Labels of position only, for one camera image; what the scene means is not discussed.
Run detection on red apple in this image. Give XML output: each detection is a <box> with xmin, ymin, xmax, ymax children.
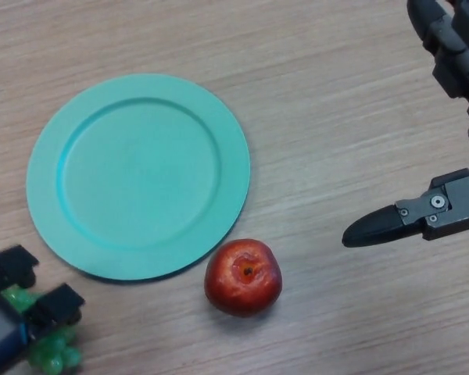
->
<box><xmin>203</xmin><ymin>237</ymin><xmax>283</xmax><ymax>318</ymax></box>

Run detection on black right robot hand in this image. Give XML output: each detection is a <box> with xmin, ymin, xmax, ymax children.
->
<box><xmin>342</xmin><ymin>0</ymin><xmax>469</xmax><ymax>248</ymax></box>

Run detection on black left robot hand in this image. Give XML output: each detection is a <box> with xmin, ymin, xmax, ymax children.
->
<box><xmin>0</xmin><ymin>245</ymin><xmax>86</xmax><ymax>375</ymax></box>

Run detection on green grapes bunch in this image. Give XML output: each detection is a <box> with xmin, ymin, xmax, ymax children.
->
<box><xmin>2</xmin><ymin>284</ymin><xmax>83</xmax><ymax>375</ymax></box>

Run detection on teal round plate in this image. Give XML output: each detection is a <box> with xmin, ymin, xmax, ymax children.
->
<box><xmin>26</xmin><ymin>73</ymin><xmax>252</xmax><ymax>283</ymax></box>

